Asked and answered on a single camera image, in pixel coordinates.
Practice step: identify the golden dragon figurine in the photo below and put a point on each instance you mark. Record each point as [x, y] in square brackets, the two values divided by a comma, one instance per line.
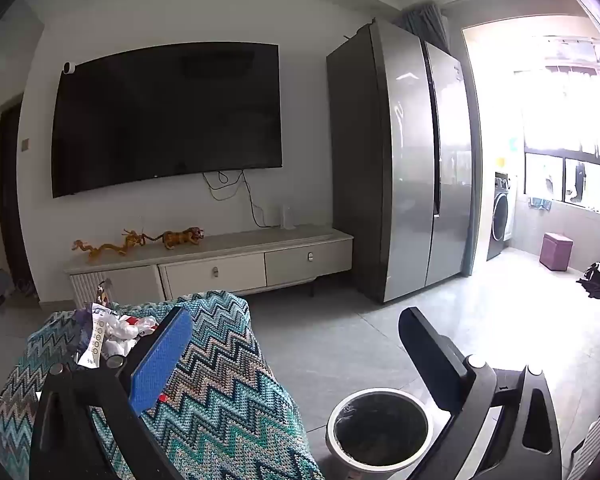
[110, 247]

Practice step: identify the small white security camera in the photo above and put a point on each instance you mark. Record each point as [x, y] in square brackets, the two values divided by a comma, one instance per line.
[70, 68]

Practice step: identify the white bin with black liner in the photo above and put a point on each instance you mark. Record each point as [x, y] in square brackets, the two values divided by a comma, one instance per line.
[380, 430]

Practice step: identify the purple storage stool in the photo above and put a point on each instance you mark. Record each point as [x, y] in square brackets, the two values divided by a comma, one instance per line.
[555, 252]

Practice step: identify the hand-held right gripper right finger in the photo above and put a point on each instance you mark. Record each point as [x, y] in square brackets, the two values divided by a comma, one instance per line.
[430, 347]

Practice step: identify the white router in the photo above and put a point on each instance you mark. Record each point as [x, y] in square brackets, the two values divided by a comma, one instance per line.
[288, 217]

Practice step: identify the golden tiger figurine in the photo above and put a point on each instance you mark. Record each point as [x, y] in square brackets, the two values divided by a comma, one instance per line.
[177, 238]

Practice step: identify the teal zigzag knitted blanket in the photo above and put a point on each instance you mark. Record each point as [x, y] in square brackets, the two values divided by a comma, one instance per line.
[230, 410]

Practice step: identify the dark brown door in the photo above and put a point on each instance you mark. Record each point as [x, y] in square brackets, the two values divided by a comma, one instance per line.
[11, 200]

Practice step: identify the white paper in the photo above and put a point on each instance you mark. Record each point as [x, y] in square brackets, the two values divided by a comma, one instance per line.
[125, 330]

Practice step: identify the silver two-door refrigerator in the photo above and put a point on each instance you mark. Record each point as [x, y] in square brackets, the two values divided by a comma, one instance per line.
[405, 170]

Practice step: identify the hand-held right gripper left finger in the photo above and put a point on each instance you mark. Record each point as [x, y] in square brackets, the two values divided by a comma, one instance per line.
[160, 360]

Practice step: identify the gold wall switch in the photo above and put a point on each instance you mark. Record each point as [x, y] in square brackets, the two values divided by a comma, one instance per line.
[25, 144]

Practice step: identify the front-loading washing machine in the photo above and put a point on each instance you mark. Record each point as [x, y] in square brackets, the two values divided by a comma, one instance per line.
[500, 220]

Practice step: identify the large black wall television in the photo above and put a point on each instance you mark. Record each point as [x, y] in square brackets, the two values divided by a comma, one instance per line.
[165, 120]

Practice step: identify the black clothing pile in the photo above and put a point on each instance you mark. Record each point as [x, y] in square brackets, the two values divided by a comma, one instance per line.
[594, 280]

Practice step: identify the grey striped cloth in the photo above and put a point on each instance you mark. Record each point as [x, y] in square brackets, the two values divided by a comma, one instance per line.
[597, 445]

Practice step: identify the cream television cabinet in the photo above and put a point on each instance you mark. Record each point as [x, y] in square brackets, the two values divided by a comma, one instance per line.
[215, 272]

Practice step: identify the grey-blue curtain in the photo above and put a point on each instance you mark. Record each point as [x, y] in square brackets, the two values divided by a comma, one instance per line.
[427, 25]

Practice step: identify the balcony window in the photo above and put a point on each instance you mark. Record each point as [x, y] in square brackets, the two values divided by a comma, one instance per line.
[575, 110]

